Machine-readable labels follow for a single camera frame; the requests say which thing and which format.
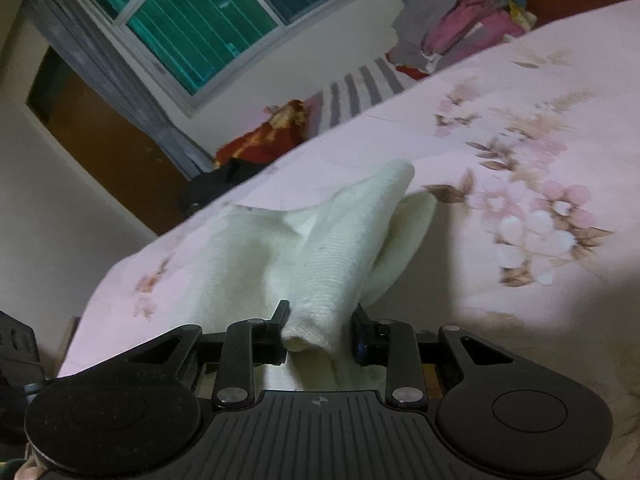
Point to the brown wooden door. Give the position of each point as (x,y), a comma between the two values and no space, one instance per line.
(105,150)

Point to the red patterned blanket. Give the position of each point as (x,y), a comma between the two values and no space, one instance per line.
(260,140)

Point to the striped pillow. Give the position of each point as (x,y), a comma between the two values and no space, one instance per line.
(360,90)

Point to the small white knit garment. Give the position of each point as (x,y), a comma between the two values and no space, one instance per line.
(320,250)

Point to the grey curtain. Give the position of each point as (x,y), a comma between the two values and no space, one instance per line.
(115,75)

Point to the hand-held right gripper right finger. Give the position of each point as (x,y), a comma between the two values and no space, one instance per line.
(364,340)

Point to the pink floral bedsheet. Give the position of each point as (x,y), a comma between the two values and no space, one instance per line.
(500,200)

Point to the pile of grey and magenta clothes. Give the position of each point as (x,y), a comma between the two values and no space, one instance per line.
(450,25)

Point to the dark cloth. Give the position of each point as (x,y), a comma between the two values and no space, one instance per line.
(220,182)

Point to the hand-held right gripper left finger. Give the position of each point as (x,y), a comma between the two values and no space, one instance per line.
(280,332)

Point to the aluminium frame window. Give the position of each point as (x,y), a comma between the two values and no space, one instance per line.
(210,15)

